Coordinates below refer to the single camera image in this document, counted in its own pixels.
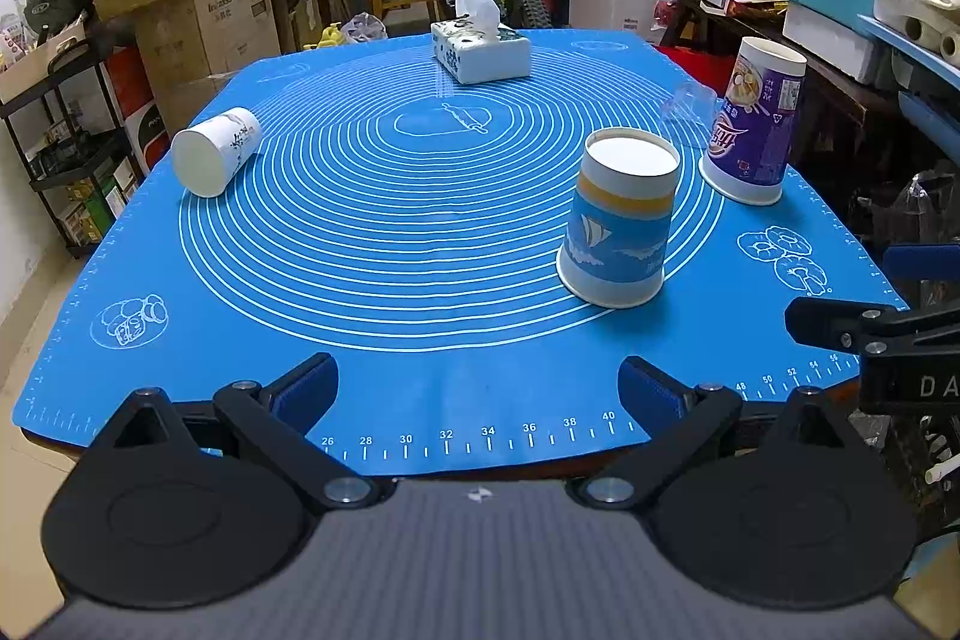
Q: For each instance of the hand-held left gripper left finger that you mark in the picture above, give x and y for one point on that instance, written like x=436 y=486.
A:
x=301 y=389

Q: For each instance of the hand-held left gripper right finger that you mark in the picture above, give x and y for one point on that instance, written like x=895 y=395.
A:
x=646 y=394

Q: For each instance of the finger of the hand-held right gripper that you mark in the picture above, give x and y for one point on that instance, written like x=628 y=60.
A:
x=840 y=321
x=926 y=263

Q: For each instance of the blue sailboat paper cup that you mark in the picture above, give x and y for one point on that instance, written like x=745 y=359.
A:
x=619 y=220

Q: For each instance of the purple paper cup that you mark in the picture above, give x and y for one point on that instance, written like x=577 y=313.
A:
x=754 y=123

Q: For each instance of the clear plastic cup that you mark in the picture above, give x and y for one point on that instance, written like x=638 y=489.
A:
x=690 y=108

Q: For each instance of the blue silicone baking mat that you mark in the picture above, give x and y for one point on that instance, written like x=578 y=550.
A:
x=420 y=250

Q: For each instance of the light blue shelf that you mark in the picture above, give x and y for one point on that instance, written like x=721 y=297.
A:
x=926 y=78

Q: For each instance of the white foam box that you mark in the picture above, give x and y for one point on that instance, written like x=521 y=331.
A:
x=832 y=40

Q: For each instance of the red black box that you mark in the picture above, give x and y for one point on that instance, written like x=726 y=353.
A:
x=139 y=108

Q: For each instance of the black metal shelf rack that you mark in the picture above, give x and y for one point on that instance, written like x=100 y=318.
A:
x=67 y=160

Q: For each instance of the yellow toy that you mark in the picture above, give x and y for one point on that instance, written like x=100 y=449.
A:
x=332 y=35

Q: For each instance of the large brown cardboard box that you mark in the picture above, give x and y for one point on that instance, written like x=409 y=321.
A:
x=206 y=40

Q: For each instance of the white blue tissue box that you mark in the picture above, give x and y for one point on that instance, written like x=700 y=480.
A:
x=480 y=48

